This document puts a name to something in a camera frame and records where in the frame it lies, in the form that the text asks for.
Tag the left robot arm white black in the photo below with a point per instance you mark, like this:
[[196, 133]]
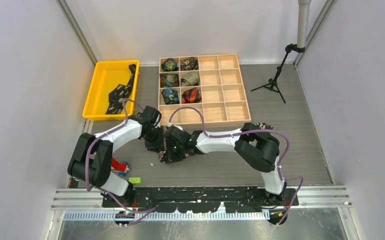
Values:
[[92, 156]]

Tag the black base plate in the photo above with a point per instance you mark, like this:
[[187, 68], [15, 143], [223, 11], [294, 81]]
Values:
[[234, 199]]

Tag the olive paisley rolled tie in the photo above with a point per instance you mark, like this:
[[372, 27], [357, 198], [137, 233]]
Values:
[[191, 78]]

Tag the grey vertical pole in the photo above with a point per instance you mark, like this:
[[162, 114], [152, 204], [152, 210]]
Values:
[[302, 24]]

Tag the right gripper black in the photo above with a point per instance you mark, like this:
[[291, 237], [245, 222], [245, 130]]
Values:
[[171, 157]]

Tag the yellow plastic bin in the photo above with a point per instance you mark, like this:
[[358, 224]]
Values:
[[106, 77]]

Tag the teal brown rolled tie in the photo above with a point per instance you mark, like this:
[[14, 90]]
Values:
[[169, 80]]

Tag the dark green rolled tie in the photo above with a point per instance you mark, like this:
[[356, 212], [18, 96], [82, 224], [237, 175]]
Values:
[[169, 65]]

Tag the red toy truck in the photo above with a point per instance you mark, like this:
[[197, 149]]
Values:
[[121, 167]]

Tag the pink floral black tie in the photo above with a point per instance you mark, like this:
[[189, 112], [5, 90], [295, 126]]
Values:
[[162, 155]]

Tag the aluminium rail frame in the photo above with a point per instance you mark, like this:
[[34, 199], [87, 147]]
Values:
[[77, 204]]

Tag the dark brown floral rolled tie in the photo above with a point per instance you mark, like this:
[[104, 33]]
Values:
[[189, 64]]

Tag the blue paisley rolled tie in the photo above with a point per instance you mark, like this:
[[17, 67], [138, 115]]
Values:
[[170, 96]]

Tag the wooden compartment tray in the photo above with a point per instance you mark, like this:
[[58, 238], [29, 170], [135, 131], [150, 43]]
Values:
[[224, 102]]

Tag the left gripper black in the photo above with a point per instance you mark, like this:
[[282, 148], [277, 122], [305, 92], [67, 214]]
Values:
[[158, 144]]

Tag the black mini tripod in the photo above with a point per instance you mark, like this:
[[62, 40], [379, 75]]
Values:
[[272, 84]]

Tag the orange navy striped rolled tie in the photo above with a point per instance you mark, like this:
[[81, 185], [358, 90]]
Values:
[[191, 96]]

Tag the green block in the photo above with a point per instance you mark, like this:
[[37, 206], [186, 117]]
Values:
[[135, 180]]

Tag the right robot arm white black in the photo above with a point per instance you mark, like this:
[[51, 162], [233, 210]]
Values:
[[274, 184]]

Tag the black patterned tie in bin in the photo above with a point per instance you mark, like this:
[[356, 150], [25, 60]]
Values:
[[122, 91]]

